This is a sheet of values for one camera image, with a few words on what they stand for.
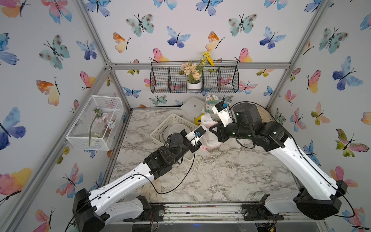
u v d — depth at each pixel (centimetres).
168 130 105
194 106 101
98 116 75
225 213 75
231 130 52
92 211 38
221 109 53
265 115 116
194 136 52
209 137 63
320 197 39
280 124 43
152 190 81
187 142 58
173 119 110
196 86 91
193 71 81
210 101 83
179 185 54
